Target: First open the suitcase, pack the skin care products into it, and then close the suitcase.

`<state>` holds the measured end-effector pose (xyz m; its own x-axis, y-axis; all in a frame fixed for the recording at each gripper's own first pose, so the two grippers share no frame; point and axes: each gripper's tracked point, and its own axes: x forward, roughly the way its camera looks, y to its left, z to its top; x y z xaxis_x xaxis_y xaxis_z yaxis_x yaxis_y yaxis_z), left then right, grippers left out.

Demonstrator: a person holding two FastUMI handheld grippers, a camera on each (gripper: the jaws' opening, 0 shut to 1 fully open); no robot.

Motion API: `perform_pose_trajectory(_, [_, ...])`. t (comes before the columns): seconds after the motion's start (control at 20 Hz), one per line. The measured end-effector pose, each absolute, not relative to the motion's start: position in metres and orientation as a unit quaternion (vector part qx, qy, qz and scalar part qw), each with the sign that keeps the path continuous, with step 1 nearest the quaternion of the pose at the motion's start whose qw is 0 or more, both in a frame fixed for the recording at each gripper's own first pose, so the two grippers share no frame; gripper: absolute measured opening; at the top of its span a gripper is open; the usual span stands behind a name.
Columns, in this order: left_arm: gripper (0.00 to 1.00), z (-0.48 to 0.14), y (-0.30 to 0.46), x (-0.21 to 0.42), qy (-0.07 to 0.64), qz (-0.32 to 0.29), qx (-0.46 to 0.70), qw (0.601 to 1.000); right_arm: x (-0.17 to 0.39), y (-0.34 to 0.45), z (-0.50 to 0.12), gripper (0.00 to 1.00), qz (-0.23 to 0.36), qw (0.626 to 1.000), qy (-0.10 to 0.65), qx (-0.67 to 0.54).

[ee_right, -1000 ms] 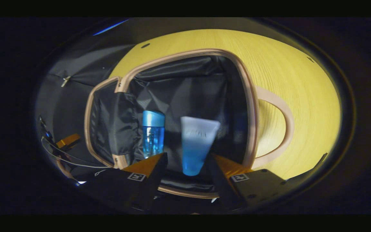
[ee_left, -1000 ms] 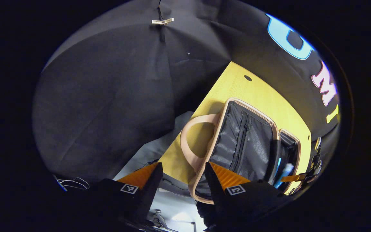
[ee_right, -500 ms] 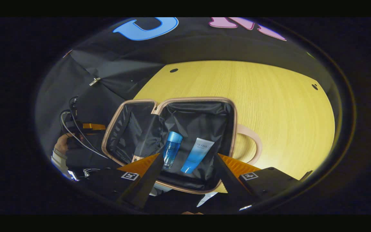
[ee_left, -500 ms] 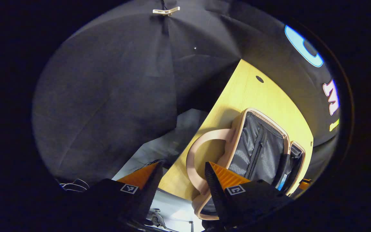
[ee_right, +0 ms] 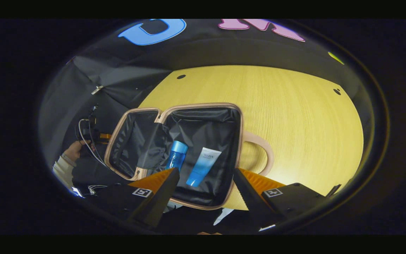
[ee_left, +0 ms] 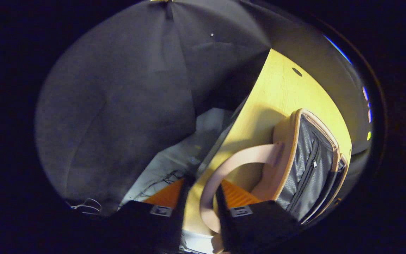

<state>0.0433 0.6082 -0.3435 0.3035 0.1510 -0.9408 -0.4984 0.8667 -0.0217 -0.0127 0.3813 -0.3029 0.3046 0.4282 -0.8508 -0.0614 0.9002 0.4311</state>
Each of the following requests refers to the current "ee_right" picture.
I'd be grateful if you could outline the white cable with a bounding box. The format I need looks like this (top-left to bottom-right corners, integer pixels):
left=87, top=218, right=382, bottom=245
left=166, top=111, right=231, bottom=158
left=78, top=118, right=109, bottom=168

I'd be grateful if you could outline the light blue skin care tube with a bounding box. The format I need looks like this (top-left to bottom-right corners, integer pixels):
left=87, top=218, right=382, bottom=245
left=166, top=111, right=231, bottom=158
left=186, top=147, right=222, bottom=188

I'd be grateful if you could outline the blue skin care bottle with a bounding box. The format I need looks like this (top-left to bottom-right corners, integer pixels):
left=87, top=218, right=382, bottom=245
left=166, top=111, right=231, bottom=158
left=166, top=140, right=189, bottom=172

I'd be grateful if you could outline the light grey cloth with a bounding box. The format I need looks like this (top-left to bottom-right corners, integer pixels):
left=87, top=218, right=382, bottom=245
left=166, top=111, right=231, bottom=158
left=213, top=208, right=235, bottom=226

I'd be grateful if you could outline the pink suitcase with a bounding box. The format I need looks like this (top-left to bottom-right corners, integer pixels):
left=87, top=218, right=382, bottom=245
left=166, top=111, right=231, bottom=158
left=104, top=102, right=275, bottom=211

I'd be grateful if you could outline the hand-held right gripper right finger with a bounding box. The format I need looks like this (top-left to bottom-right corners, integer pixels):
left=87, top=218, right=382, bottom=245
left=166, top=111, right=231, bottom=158
left=233, top=168, right=331, bottom=230

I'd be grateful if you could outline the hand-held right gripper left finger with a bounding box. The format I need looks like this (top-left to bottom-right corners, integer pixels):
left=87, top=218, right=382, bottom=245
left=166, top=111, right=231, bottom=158
left=82, top=168, right=181, bottom=229

